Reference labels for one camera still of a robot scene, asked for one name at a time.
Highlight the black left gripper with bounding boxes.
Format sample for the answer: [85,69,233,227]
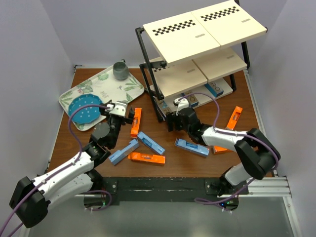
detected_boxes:
[99,100,134,148]

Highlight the silver toothpaste box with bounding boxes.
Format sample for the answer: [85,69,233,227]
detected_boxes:
[204,82,224,98]
[181,90,199,108]
[154,98,176,120]

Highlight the blue toothpaste box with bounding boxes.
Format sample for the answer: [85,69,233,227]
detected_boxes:
[137,132,165,155]
[108,139,139,165]
[175,139,210,157]

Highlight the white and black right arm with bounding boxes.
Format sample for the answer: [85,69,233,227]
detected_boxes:
[166,108,280,196]

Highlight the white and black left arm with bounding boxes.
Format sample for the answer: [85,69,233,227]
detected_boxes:
[9,102,135,228]

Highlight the three-tier cream shelf rack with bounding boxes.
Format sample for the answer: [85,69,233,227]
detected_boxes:
[135,0,268,121]

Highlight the orange toothpaste box upright left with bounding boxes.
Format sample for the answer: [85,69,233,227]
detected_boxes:
[130,108,142,138]

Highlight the orange toothpaste box bottom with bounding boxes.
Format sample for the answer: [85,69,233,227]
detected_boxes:
[128,152,165,164]

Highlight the orange toothpaste box right lower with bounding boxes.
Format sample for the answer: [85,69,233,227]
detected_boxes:
[212,146,232,155]

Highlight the leaf-patterned white tray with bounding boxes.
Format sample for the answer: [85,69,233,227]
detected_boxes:
[58,65,145,131]

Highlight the teal dotted plate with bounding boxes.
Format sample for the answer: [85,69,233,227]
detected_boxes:
[68,93,103,124]

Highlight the grey ceramic cup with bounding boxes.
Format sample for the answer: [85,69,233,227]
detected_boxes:
[113,59,129,80]

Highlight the orange toothpaste box far right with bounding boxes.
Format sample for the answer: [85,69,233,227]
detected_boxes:
[226,106,243,130]

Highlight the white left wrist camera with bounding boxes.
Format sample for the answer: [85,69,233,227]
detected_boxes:
[106,100,127,117]

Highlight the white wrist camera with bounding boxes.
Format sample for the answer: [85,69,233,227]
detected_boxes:
[173,98,190,116]
[106,100,127,117]

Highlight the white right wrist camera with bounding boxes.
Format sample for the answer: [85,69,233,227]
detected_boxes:
[173,98,190,116]

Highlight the aluminium frame rail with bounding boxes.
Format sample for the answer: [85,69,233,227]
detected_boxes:
[32,172,292,198]

